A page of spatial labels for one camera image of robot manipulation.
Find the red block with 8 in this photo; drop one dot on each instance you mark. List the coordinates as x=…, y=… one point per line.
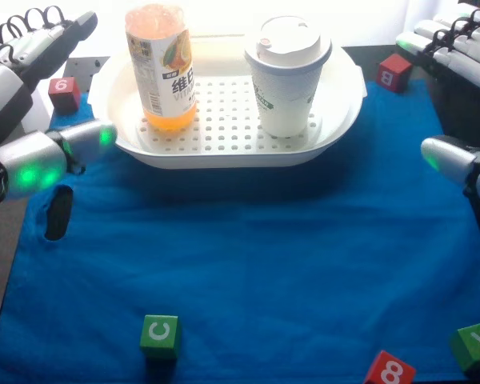
x=390, y=372

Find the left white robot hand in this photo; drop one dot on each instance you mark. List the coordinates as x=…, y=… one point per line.
x=28, y=160

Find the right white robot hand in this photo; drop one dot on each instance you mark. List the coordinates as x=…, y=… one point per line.
x=460, y=64

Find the green block with C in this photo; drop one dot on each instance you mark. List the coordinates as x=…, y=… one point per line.
x=160, y=334

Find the orange vitamin drink bottle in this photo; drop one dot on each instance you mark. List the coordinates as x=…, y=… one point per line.
x=164, y=80

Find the red block with 6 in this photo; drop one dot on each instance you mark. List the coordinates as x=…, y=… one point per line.
x=64, y=93

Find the white perforated tray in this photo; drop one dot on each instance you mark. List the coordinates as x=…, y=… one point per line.
x=228, y=136

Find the blue cloth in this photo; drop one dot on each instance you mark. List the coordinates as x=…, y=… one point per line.
x=240, y=248

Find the white paper coffee cup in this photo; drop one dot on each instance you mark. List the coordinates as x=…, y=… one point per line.
x=286, y=92

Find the red block with B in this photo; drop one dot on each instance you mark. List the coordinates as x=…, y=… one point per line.
x=393, y=74

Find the grey metal plate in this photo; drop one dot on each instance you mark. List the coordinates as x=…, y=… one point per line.
x=80, y=68

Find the green block with Y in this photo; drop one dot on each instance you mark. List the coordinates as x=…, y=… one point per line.
x=478, y=344

